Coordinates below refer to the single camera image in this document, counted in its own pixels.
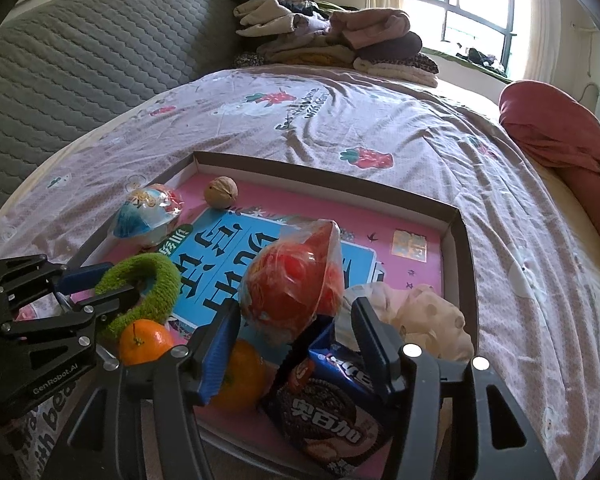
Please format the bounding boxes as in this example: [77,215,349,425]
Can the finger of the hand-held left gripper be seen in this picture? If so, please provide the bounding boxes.
[0,284,137,348]
[0,254,115,311]

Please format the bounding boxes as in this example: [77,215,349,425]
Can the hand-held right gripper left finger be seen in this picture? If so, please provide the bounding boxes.
[67,305,242,480]

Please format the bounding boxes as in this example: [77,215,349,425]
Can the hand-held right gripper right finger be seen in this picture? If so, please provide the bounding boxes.
[351,297,558,480]

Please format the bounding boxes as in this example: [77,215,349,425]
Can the orange mandarin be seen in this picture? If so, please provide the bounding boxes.
[210,339,270,413]
[117,319,176,367]

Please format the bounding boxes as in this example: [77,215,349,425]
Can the green fuzzy ring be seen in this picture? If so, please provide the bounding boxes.
[94,252,182,341]

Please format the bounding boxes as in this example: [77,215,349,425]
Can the cream spotted drawstring bag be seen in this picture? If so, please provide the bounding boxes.
[337,281,475,363]

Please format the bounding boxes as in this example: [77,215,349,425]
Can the blue cookie packet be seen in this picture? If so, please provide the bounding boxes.
[260,317,406,478]

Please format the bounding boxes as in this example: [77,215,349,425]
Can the small red snack bag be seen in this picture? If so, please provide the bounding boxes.
[112,184,185,248]

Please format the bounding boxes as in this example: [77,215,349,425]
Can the large red snack bag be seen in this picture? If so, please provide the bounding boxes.
[238,218,345,346]

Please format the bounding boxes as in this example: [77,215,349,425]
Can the walnut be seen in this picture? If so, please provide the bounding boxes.
[202,176,239,208]

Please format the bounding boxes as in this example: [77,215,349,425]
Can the shallow grey cardboard box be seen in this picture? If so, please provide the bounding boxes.
[67,150,481,480]

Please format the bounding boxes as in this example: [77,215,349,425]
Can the grey quilted headboard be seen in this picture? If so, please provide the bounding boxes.
[0,0,261,221]

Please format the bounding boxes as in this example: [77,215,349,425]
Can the strawberry print bed sheet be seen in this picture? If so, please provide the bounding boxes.
[0,65,600,480]

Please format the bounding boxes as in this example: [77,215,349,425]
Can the pink quilted blanket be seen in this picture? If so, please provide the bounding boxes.
[498,80,600,271]

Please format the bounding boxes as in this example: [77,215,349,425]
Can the green sill cushion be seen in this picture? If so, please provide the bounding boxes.
[422,47,513,83]

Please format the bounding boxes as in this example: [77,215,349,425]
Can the dark clothes on sill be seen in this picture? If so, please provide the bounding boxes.
[455,47,508,71]

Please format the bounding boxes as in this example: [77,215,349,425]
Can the pile of folded clothes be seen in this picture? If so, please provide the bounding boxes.
[227,0,440,88]

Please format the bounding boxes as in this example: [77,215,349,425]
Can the window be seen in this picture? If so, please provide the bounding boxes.
[402,0,531,81]

